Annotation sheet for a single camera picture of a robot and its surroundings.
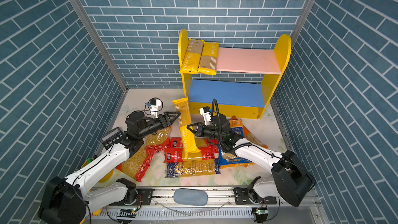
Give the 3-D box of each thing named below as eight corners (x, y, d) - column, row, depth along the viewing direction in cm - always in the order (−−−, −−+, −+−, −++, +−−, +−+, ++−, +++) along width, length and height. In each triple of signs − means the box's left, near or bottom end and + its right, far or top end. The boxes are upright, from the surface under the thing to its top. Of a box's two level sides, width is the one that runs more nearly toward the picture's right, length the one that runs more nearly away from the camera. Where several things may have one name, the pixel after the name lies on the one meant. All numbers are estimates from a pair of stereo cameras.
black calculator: (102, 141, 94) (99, 138, 91) (120, 129, 100) (118, 126, 97) (107, 149, 91) (104, 146, 88) (126, 136, 97) (123, 133, 94)
